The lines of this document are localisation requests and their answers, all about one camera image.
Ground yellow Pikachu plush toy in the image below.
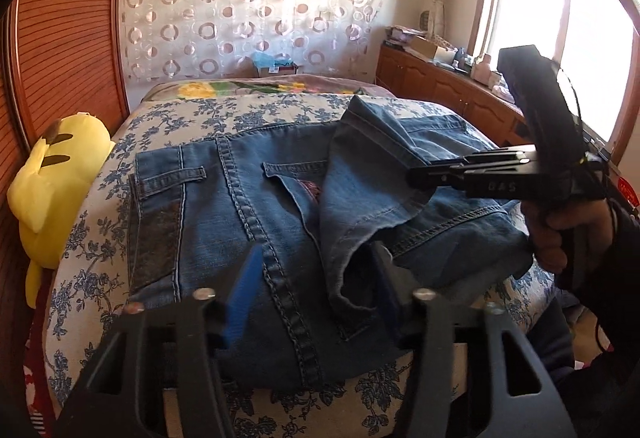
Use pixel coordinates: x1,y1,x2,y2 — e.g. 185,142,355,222
6,112,115,309

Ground wooden low cabinet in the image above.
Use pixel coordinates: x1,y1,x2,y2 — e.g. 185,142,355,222
375,42,532,147

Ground colourful floral grey blanket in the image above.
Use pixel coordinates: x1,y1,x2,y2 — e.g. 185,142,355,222
143,73,394,102

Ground white bottle on cabinet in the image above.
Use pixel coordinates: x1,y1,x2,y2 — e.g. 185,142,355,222
471,54,492,86

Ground wooden framed window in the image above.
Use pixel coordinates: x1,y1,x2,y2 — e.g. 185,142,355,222
469,0,639,164

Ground blue denim jeans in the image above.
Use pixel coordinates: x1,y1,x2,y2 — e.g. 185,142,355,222
128,97,533,390

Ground person's right hand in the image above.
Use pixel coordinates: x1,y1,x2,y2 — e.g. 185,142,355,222
521,200,617,275

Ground blue floral white quilt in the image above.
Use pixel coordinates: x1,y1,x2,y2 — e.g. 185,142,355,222
44,93,554,437

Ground cardboard box on cabinet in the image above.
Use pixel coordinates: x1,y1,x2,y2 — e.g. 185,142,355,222
409,36,457,65

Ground cardboard box with blue bag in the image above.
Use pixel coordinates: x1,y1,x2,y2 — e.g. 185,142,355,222
252,52,299,78

